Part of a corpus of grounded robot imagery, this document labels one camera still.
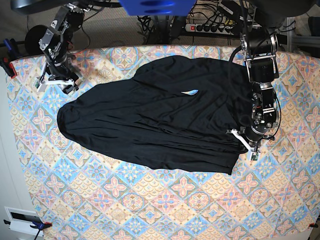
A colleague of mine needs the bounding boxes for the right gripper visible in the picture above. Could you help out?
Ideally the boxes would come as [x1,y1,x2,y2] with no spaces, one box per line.
[39,58,79,95]

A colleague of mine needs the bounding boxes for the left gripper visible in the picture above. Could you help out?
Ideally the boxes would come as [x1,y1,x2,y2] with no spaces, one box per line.
[226,126,275,153]

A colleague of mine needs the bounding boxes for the black t-shirt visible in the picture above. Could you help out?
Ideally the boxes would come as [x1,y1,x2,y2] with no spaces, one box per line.
[57,55,252,174]

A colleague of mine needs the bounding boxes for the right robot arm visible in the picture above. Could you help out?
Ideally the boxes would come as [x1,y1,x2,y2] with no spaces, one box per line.
[35,3,85,95]

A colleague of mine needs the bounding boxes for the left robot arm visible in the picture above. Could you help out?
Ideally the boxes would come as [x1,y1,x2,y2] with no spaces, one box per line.
[227,0,282,157]

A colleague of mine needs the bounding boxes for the black round stool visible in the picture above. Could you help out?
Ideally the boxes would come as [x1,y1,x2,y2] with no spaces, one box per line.
[24,25,54,56]

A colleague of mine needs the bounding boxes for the red black clamp left edge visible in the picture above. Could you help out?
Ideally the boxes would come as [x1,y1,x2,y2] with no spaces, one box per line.
[0,57,17,79]

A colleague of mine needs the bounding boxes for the blue clamp upper left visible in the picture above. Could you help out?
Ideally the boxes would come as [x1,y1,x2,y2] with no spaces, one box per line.
[3,38,21,59]

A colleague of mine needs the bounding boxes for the blue clamp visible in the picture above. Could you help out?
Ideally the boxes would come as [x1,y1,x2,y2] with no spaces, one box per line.
[3,38,21,59]
[3,219,52,240]

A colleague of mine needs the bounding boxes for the patterned tablecloth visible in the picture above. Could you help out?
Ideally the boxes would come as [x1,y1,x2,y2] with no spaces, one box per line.
[5,52,320,240]

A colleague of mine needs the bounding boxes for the red clamp lower right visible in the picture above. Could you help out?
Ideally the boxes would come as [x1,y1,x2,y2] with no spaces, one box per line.
[309,223,319,228]

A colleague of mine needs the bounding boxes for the white power strip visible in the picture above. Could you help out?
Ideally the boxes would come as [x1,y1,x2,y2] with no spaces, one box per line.
[184,23,233,35]

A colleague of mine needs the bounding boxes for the blue clamp lower left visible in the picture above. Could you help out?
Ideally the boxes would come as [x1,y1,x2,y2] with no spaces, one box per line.
[3,219,52,240]

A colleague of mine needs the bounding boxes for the white floor outlet box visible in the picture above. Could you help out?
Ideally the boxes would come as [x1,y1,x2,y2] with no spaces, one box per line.
[4,206,41,236]

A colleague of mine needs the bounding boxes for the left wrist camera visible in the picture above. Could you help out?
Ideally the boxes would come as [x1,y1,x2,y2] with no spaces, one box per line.
[249,150,261,162]

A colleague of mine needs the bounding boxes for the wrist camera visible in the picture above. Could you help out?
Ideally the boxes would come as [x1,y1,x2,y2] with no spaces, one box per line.
[35,80,47,93]
[249,150,261,162]

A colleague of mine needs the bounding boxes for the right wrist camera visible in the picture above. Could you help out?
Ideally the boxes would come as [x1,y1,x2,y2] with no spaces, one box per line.
[35,80,47,93]

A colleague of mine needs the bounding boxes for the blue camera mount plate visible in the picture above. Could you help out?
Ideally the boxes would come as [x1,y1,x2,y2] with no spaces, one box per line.
[119,0,196,17]

